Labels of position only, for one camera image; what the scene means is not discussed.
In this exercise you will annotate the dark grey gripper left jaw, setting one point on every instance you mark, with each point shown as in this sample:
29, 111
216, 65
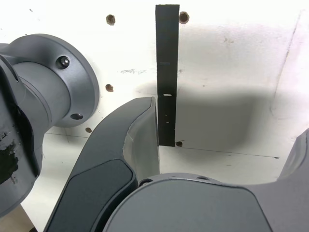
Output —
101, 154

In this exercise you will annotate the black tape strip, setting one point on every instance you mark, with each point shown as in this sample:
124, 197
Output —
167, 48

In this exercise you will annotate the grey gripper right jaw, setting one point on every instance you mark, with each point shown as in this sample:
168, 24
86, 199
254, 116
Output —
188, 207

